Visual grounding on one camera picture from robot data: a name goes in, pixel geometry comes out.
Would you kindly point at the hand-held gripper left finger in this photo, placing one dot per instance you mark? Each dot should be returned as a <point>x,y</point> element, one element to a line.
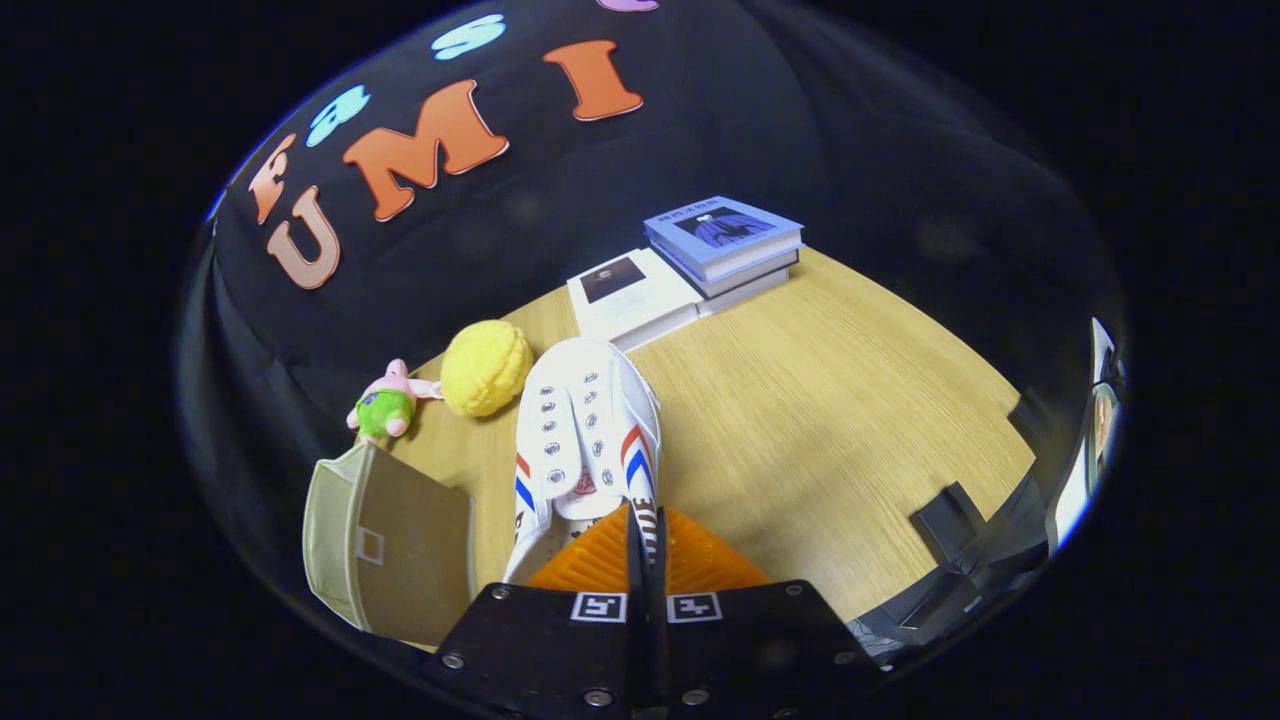
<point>560,650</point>

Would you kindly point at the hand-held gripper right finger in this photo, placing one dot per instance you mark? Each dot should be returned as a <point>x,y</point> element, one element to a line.
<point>740,640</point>

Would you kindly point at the beige fabric storage box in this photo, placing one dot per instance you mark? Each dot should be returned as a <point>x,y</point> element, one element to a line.
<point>400,550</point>

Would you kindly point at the white shoe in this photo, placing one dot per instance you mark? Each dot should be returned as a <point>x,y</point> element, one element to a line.
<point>585,400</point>

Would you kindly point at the yellow round plush toy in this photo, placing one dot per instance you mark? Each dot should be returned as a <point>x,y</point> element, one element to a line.
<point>487,368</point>

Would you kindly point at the pink and green plush toy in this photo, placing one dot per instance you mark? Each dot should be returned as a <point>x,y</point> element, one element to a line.
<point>385,410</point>

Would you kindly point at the grey book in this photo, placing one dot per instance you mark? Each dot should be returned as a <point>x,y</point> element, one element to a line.
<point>750,290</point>

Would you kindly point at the white book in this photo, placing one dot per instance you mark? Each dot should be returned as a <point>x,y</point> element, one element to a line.
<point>640,300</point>

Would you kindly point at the blue book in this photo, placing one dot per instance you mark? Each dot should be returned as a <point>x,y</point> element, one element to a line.
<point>730,235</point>

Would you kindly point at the black bracket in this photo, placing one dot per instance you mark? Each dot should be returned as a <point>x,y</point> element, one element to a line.
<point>950,520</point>

